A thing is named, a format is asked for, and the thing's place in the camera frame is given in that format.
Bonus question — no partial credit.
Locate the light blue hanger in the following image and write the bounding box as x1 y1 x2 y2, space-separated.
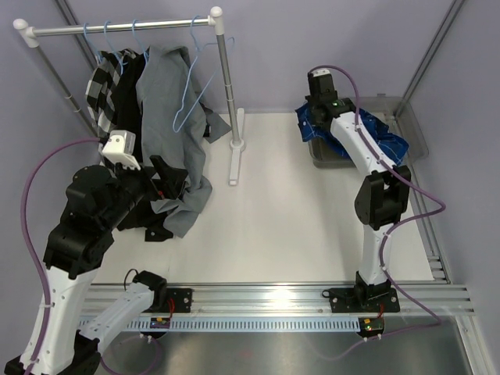
83 23 103 64
103 20 127 76
131 20 149 63
173 16 236 134

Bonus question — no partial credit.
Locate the grey shirt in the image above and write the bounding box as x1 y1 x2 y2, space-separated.
136 45 231 238

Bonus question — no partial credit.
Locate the blue plaid shirt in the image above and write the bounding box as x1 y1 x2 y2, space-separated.
295 103 409 166

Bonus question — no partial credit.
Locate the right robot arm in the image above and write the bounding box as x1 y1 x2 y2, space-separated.
305 68 411 313

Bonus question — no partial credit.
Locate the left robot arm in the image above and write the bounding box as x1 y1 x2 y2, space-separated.
4 155 191 374

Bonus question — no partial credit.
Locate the black white checked shirt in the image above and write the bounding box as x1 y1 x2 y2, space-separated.
85 48 138 137

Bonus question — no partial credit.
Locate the clear grey plastic bin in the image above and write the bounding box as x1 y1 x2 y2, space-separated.
308 95 429 169

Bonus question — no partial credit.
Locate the white clothes rack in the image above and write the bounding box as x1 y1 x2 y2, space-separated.
12 6 245 186

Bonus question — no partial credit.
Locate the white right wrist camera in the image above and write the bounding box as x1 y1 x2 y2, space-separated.
310 69 331 77

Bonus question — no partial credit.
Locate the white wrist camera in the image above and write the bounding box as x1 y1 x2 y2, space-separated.
102 130 141 170
310 69 331 77

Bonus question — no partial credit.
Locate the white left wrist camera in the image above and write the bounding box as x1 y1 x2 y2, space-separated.
102 130 141 170

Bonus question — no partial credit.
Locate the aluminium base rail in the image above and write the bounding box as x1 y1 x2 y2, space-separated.
73 283 476 333

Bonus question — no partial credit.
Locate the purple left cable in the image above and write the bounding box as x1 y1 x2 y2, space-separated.
23 136 110 364

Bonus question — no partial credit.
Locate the aluminium frame post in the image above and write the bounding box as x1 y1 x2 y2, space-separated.
54 0 98 138
394 0 468 118

